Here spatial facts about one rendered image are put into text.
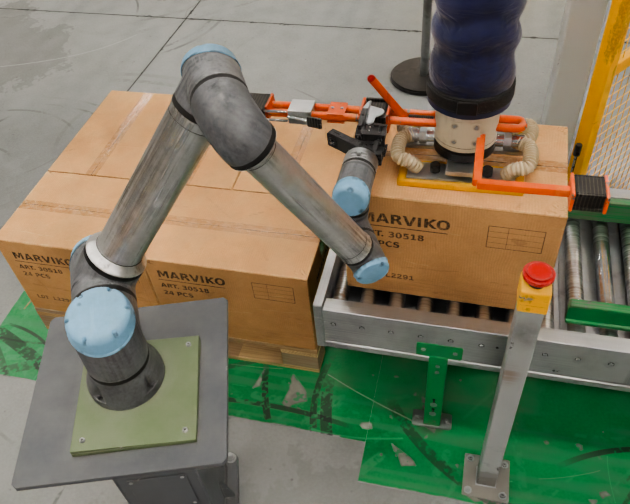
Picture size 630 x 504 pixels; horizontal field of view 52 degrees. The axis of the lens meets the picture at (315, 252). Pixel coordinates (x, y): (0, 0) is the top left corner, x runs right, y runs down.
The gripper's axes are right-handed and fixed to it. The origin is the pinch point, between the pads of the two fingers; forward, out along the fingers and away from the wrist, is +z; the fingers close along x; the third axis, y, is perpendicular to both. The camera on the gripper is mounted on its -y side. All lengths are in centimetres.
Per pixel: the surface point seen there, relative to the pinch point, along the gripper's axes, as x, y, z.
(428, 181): -10.9, 19.1, -13.7
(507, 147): -6.7, 39.1, -1.5
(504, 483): -107, 52, -50
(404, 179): -10.9, 12.5, -13.7
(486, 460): -90, 45, -52
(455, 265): -36, 29, -20
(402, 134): -3.7, 10.3, -3.0
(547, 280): -4, 49, -51
